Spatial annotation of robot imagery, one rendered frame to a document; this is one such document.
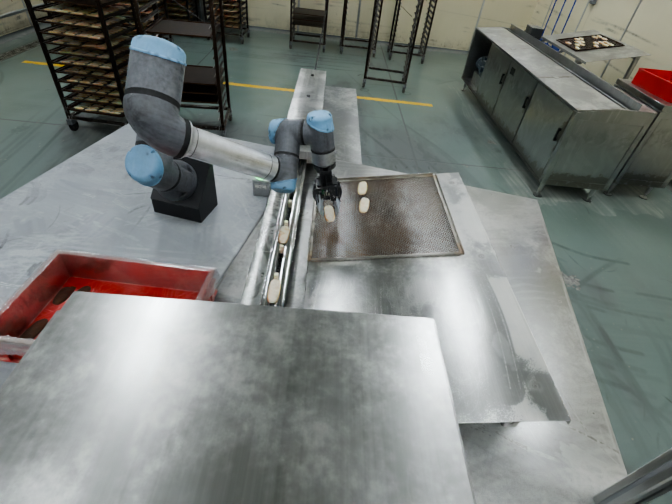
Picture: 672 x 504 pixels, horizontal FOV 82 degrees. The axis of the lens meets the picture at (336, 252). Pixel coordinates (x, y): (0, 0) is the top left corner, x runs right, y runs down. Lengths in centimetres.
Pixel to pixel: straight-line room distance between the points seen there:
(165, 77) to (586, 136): 334
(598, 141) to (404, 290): 296
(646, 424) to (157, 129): 248
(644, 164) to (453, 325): 355
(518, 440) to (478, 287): 40
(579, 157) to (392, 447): 357
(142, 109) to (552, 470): 123
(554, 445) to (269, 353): 83
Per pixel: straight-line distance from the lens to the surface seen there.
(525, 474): 111
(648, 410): 266
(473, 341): 106
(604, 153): 398
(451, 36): 860
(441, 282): 118
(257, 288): 120
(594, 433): 126
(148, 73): 99
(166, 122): 97
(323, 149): 117
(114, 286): 136
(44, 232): 166
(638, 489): 105
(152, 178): 135
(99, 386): 54
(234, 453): 47
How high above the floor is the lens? 174
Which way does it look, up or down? 41 degrees down
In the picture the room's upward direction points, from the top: 8 degrees clockwise
